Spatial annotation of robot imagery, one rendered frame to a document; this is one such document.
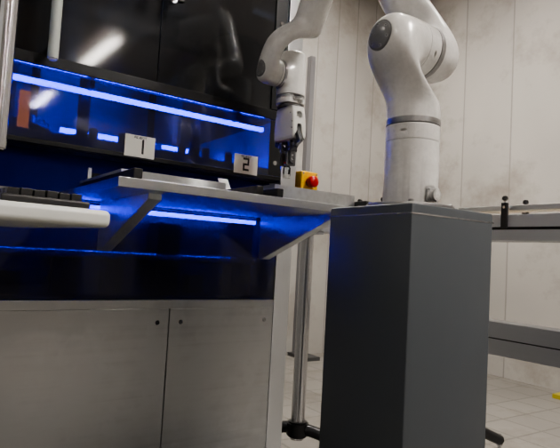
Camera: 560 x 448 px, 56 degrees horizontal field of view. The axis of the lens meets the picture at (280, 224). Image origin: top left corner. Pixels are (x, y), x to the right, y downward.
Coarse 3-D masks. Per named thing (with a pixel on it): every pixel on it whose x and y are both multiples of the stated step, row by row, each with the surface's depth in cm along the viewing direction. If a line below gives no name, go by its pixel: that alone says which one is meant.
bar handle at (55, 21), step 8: (56, 0) 127; (56, 8) 126; (56, 16) 126; (56, 24) 126; (56, 32) 126; (48, 40) 127; (56, 40) 126; (48, 48) 126; (56, 48) 126; (48, 56) 126; (56, 56) 126
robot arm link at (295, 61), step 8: (288, 56) 154; (296, 56) 154; (304, 56) 155; (288, 64) 153; (296, 64) 154; (304, 64) 155; (288, 72) 152; (296, 72) 153; (304, 72) 156; (288, 80) 153; (296, 80) 153; (304, 80) 156; (280, 88) 154; (288, 88) 153; (296, 88) 153; (304, 88) 156; (304, 96) 156
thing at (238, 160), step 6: (240, 156) 163; (246, 156) 165; (252, 156) 166; (234, 162) 162; (240, 162) 163; (246, 162) 165; (252, 162) 166; (234, 168) 162; (240, 168) 163; (246, 168) 165; (252, 168) 166; (252, 174) 166
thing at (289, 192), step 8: (272, 184) 128; (288, 192) 130; (296, 192) 131; (304, 192) 132; (312, 192) 134; (320, 192) 135; (328, 192) 137; (312, 200) 134; (320, 200) 135; (328, 200) 137; (336, 200) 138; (344, 200) 140; (352, 200) 142
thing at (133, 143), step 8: (128, 136) 143; (136, 136) 145; (128, 144) 143; (136, 144) 145; (144, 144) 146; (152, 144) 147; (128, 152) 143; (136, 152) 144; (144, 152) 146; (152, 152) 147
